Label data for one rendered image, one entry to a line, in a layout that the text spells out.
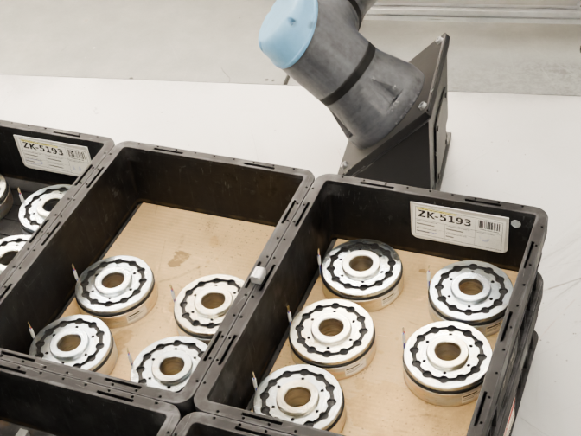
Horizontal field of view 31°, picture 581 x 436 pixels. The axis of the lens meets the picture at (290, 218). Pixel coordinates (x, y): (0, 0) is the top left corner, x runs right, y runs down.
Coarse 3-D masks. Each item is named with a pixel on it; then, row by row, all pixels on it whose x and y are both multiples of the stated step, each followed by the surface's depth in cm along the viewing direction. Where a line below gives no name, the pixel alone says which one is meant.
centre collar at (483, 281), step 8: (472, 272) 127; (456, 280) 127; (464, 280) 127; (472, 280) 127; (480, 280) 126; (488, 280) 126; (456, 288) 126; (488, 288) 125; (456, 296) 125; (464, 296) 125; (472, 296) 125; (480, 296) 124; (488, 296) 125
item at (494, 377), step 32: (320, 192) 133; (384, 192) 132; (416, 192) 130; (448, 192) 130; (544, 224) 123; (256, 288) 121; (512, 320) 113; (224, 352) 114; (224, 416) 107; (256, 416) 107; (480, 416) 104
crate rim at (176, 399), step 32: (192, 160) 141; (224, 160) 139; (64, 224) 134; (288, 224) 128; (32, 256) 129; (224, 320) 117; (0, 352) 118; (96, 384) 113; (128, 384) 112; (192, 384) 111
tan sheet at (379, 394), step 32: (416, 256) 136; (320, 288) 134; (416, 288) 132; (384, 320) 128; (416, 320) 128; (288, 352) 126; (384, 352) 124; (352, 384) 121; (384, 384) 121; (352, 416) 118; (384, 416) 117; (416, 416) 117; (448, 416) 116
